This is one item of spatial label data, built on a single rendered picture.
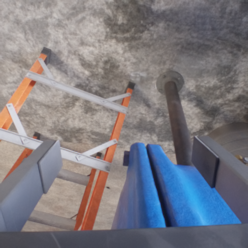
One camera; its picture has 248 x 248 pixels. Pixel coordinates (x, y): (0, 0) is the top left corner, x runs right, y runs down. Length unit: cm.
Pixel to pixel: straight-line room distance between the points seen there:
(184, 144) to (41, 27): 80
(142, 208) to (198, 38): 82
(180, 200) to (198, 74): 83
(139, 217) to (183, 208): 5
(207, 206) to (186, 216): 5
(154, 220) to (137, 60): 81
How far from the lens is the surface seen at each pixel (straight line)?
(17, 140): 67
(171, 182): 23
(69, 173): 116
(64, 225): 97
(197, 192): 25
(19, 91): 80
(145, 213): 18
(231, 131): 120
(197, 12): 89
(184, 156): 57
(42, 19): 97
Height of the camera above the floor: 85
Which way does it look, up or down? 48 degrees down
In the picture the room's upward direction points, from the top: 173 degrees counter-clockwise
